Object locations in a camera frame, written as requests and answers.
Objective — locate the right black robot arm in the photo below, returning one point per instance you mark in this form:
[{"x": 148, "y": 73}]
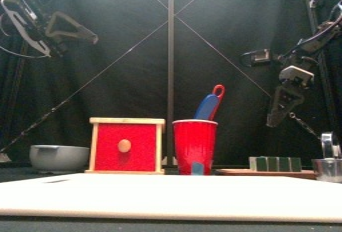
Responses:
[{"x": 315, "y": 41}]

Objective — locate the green white toy sushi roll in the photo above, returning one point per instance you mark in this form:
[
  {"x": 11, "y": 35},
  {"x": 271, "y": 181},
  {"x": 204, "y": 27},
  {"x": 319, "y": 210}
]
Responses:
[{"x": 276, "y": 164}]

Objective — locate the brown wooden cutting board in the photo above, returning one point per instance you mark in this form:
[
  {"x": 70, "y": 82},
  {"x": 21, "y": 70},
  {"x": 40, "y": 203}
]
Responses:
[{"x": 268, "y": 173}]

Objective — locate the silver metal cup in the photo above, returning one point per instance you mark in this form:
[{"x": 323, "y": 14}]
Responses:
[{"x": 329, "y": 167}]

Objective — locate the red plastic cup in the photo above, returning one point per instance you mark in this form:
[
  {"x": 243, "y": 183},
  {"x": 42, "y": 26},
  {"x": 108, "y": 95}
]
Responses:
[{"x": 195, "y": 146}]

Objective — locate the blue tape piece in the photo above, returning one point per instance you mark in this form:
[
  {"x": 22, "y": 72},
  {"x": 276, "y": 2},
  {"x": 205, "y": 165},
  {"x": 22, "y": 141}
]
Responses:
[{"x": 199, "y": 168}]

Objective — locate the grey bowl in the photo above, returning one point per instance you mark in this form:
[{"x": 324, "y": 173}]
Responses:
[{"x": 60, "y": 157}]

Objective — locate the wooden box red drawer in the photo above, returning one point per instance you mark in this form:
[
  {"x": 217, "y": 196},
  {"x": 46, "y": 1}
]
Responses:
[{"x": 125, "y": 146}]

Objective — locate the slanted grey frame pole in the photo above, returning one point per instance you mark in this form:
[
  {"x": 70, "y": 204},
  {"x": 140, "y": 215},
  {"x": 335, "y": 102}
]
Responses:
[{"x": 317, "y": 42}]

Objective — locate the vertical grey frame pole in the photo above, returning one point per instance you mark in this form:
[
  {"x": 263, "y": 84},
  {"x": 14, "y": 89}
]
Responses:
[{"x": 170, "y": 59}]

